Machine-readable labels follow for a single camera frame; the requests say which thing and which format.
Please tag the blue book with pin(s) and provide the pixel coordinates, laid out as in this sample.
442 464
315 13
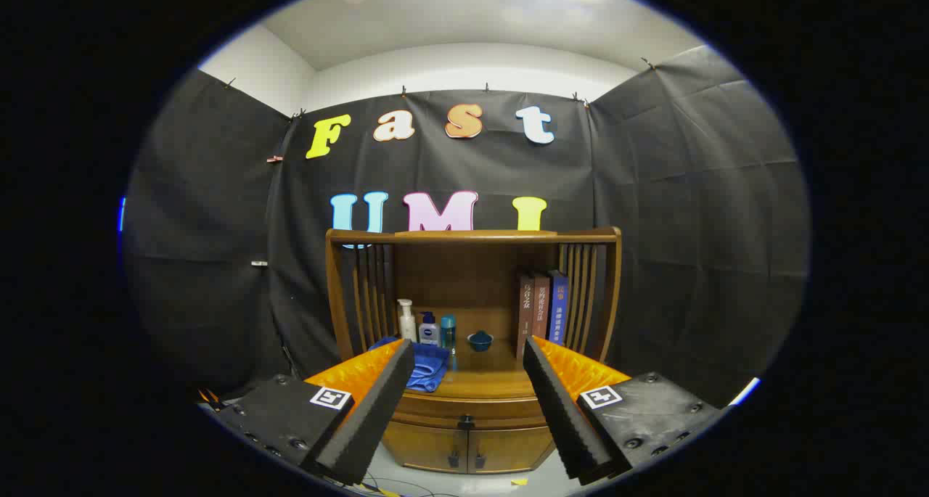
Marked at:
559 308

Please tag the wooden cabinet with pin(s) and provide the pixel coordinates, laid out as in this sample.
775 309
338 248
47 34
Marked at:
472 279

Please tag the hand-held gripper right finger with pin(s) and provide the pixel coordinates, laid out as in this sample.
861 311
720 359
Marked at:
559 417

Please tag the blue lidded teacup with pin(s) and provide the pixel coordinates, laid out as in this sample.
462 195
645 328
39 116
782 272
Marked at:
480 341

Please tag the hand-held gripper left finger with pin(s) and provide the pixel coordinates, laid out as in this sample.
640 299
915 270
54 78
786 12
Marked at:
377 417

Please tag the folded blue towel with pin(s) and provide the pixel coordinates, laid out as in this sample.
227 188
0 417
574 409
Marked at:
428 366

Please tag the white bottle with blue cap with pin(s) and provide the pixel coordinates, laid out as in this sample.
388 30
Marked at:
428 332

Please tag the black drawer knob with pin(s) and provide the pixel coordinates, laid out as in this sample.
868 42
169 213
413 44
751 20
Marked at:
465 421

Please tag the wooden cabinet door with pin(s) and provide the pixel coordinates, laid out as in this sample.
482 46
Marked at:
508 450
428 446

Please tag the wooden countertop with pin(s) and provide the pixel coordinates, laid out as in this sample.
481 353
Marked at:
486 374

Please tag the reddish brown book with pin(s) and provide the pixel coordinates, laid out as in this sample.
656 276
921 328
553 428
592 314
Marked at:
541 305

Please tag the teal slim bottle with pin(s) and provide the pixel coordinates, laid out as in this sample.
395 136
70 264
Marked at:
448 330

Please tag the dark brown book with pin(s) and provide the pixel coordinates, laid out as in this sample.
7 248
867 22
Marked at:
524 315

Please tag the white pump bottle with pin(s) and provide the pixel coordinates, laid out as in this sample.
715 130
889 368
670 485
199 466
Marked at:
408 324

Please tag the wooden drawer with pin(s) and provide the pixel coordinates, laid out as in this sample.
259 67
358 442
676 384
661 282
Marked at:
501 410

